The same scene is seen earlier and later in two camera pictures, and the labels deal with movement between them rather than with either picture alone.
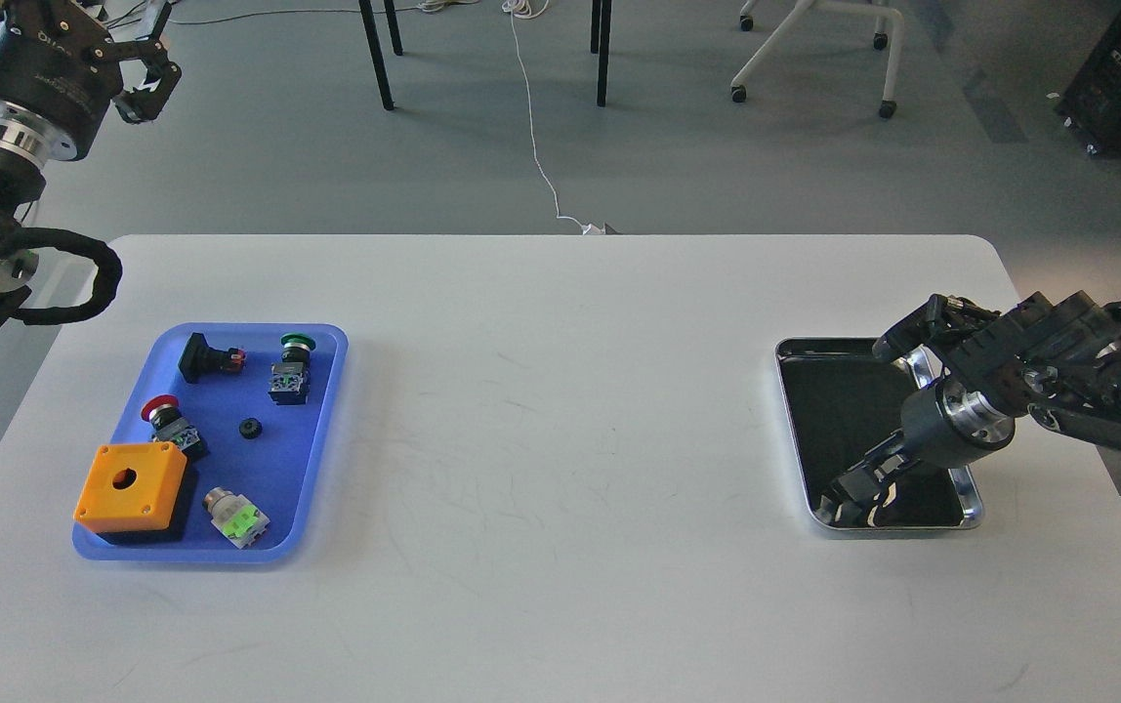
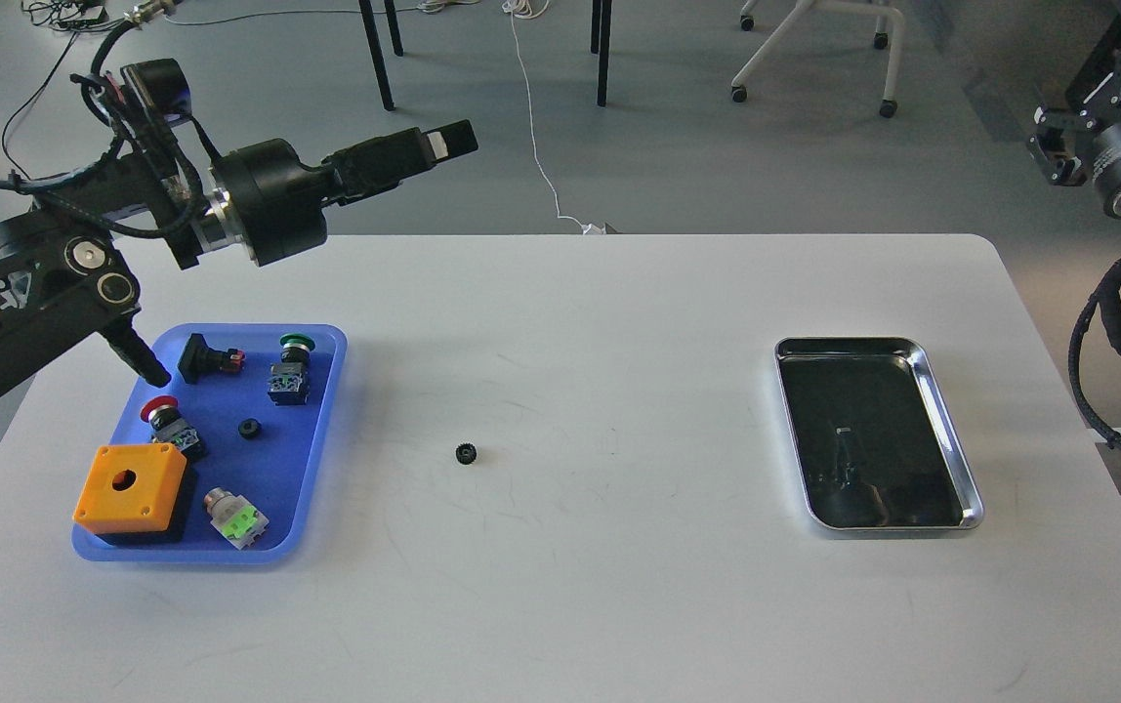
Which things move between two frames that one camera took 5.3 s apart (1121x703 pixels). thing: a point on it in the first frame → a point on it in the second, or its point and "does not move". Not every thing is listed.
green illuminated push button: x=234 y=516 does not move
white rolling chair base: x=888 y=107 does not move
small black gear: x=250 y=428 does not move
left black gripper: x=50 y=70 → x=278 y=201
